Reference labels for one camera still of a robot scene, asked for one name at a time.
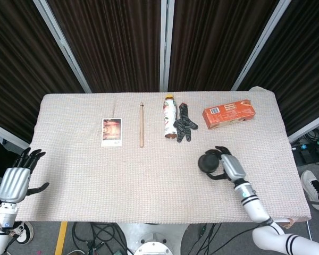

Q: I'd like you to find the black cable bundle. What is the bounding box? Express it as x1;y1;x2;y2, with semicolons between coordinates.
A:
71;222;128;255

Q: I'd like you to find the grey metal partition post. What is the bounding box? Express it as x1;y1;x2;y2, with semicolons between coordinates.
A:
0;120;30;150
287;110;319;144
230;0;293;91
159;0;175;92
33;0;93;94

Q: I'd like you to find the black round case base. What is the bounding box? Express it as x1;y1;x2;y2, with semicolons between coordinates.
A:
198;153;219;174

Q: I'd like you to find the dark corrugated partition panel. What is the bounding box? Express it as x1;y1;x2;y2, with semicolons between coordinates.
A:
0;0;86;144
238;0;319;136
169;0;280;92
47;0;165;94

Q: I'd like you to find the white plastic drink bottle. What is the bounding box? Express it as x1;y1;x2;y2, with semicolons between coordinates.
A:
163;94;179;140

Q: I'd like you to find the beige waffle tablecloth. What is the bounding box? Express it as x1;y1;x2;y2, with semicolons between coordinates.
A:
15;86;312;223

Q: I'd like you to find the wooden stick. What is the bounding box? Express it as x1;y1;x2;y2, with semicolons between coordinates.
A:
139;101;145;148

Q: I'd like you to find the orange cardboard box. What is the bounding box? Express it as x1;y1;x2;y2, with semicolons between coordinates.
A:
202;99;256;130

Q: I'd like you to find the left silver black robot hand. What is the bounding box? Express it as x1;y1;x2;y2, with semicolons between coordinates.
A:
0;148;50;204

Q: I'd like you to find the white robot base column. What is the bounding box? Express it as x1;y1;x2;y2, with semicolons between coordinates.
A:
116;222;189;255

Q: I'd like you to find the grey black striped glove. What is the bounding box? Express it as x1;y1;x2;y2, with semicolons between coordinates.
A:
173;102;199;143

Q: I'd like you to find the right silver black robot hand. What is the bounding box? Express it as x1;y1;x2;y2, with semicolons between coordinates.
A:
205;146;247;185

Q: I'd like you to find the photo card with white border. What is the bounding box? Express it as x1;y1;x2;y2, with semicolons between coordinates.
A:
100;117;122;148

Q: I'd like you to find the black and white sneaker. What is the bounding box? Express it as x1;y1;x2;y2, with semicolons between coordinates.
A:
14;222;35;245

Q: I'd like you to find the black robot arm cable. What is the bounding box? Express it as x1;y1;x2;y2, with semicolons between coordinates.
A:
196;224;258;255

